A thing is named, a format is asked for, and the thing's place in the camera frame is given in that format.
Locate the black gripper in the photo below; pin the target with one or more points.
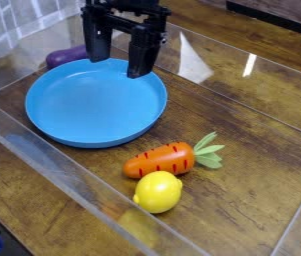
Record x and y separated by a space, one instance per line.
99 20

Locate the orange toy carrot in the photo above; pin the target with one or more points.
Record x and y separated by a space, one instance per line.
174 157

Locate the purple toy eggplant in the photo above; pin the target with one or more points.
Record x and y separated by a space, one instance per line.
60 57

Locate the blue round plate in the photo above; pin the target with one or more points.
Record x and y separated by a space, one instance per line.
86 105

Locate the yellow toy lemon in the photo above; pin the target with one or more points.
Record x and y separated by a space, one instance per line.
158 192

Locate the clear acrylic enclosure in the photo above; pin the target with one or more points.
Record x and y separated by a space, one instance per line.
64 196

